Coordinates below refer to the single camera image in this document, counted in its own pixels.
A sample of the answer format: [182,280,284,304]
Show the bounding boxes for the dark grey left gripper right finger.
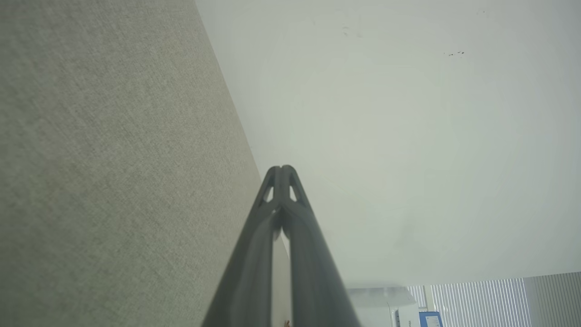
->
[281,165,361,327]

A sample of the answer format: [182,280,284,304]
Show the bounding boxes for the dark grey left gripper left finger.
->
[202,166,285,327]

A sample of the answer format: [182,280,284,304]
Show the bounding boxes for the grey fabric sofa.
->
[0,0,292,327]

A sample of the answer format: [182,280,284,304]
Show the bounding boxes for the white vertical window blinds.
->
[406,272,581,327]

